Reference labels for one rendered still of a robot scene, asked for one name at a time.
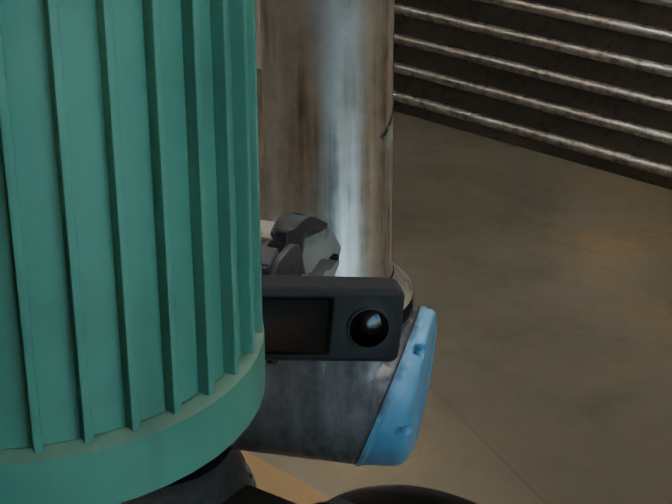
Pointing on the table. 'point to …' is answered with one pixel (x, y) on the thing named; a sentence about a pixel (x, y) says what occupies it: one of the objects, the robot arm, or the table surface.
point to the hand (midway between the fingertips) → (335, 252)
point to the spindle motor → (126, 244)
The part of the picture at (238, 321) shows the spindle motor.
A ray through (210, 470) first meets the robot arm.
